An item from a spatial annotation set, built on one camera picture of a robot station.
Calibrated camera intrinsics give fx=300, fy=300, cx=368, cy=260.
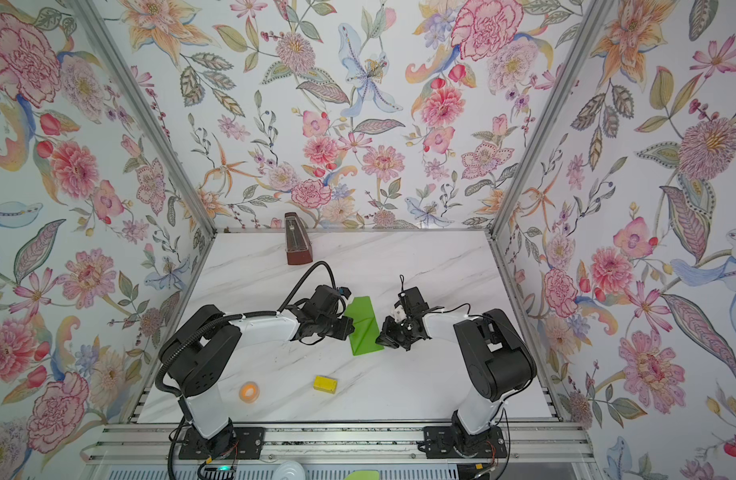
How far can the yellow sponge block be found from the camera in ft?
2.72

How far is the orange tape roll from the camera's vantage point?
2.70 feet

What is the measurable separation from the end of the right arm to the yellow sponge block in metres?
0.18

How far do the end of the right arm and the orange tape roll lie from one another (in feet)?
1.23

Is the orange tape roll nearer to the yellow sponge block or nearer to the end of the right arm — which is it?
the yellow sponge block

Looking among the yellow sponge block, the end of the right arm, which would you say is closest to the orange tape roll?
the yellow sponge block

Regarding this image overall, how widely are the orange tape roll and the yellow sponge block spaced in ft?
0.53

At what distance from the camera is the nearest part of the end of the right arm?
2.41 ft
